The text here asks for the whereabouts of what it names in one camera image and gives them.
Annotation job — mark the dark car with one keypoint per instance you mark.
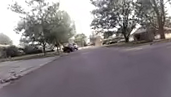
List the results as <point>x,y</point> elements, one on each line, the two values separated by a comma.
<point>69,47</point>

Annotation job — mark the grey asphalt road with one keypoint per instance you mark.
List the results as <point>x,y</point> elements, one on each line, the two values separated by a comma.
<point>112,77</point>

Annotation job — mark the broad leafy tree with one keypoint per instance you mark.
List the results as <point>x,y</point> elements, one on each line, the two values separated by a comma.
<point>43,24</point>

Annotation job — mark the dense leafy tree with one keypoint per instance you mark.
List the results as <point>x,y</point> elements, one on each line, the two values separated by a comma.
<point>116,5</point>

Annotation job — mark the dark bushes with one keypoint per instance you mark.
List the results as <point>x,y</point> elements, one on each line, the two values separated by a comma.
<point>23,50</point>

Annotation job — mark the low pale house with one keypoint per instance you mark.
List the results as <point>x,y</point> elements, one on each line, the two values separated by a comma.
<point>148,34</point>

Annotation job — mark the pale concrete driveway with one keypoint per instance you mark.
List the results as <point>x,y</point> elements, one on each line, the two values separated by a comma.
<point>15,65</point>

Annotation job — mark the pale concrete kerb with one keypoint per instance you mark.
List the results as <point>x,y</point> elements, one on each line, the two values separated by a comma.
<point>14,76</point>

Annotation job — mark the small round tree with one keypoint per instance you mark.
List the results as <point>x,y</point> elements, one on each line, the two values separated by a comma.
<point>1,39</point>

